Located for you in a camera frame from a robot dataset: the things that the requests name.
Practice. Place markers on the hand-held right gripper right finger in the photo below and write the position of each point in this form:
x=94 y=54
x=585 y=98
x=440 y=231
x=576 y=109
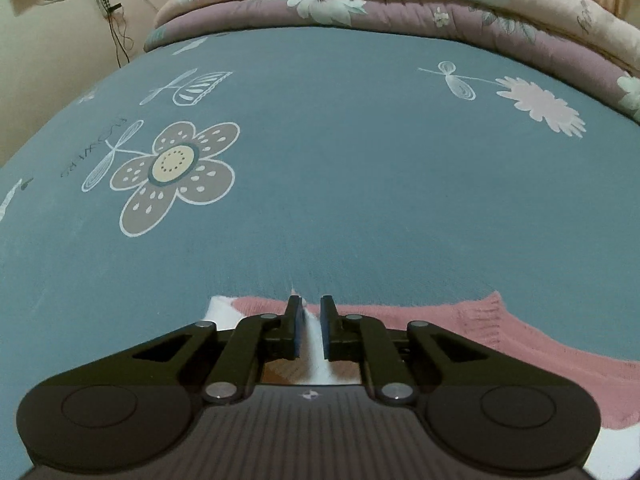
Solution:
x=323 y=330

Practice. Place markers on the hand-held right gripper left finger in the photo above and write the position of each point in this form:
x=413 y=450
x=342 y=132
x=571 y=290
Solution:
x=300 y=330

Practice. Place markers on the pink and white sweater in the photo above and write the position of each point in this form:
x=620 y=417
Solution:
x=525 y=355

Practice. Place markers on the folded floral quilt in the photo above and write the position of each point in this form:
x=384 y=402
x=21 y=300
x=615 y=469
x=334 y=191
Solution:
x=400 y=15

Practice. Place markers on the black power strip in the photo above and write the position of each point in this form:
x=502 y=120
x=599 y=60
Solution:
x=107 y=2

